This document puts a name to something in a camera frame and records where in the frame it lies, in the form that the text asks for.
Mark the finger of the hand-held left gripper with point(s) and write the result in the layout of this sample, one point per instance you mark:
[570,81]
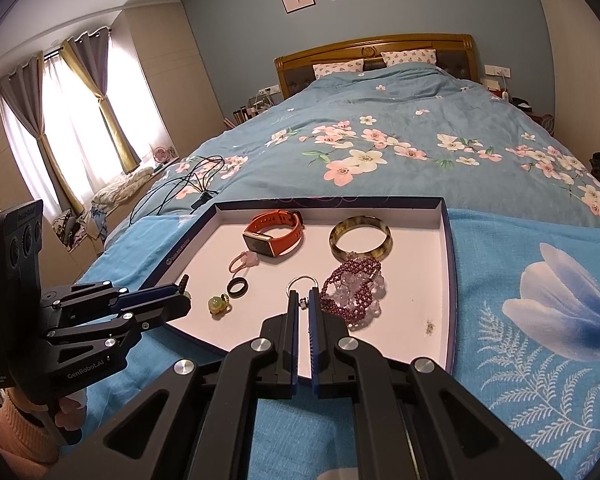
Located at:
[150,294]
[160,310]

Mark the orange smartwatch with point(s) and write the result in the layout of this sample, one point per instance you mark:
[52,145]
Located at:
[280,245]

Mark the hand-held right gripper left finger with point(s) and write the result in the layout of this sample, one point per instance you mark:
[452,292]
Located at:
[294,330]

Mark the wooden bed headboard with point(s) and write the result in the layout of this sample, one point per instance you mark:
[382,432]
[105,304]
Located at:
[370,42]

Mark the pink patterned pillow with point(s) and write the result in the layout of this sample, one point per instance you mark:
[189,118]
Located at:
[409,57]
[337,68]

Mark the white shallow tray box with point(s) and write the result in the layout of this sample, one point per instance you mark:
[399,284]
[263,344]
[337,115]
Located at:
[405,280]

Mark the light blue flower blanket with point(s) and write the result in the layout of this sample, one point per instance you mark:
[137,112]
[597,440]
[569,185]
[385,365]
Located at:
[490,260]

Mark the white sheer curtain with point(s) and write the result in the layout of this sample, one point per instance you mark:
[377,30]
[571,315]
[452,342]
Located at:
[70,125]

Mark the cluster of cosmetic bottles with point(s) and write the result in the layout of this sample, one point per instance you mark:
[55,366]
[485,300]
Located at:
[250,110]

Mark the pile of clothes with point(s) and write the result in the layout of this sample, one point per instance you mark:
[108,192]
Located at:
[75,227]

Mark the white wall switch panel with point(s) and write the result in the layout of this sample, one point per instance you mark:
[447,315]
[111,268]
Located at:
[496,70]

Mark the person's left forearm pink sleeve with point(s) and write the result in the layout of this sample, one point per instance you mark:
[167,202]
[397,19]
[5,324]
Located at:
[15,430]

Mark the blue floral duvet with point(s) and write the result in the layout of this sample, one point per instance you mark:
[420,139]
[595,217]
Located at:
[405,185]

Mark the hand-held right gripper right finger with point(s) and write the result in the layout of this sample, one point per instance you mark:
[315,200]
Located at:
[314,330]

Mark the tortoiseshell bangle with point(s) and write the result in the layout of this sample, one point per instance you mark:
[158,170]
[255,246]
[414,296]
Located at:
[360,219]

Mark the person's left hand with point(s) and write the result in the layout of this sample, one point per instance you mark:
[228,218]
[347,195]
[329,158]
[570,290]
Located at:
[70,406]

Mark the grey and olive curtain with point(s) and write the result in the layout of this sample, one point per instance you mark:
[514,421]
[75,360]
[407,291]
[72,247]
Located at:
[92,65]
[22,95]

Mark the small pink fan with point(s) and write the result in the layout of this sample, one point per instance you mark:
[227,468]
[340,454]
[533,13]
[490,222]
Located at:
[162,154]

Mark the folded cream blanket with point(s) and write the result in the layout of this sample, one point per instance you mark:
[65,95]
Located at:
[120,185]

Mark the wooden nightstand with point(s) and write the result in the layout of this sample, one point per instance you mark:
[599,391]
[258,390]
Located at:
[540,119]

